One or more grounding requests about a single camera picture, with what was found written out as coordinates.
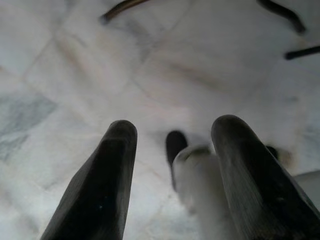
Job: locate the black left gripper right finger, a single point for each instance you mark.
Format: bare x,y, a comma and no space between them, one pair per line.
250,180

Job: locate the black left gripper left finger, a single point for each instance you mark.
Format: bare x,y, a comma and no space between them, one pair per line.
100,190

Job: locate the white robot leg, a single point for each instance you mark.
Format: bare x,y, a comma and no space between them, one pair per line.
200,190

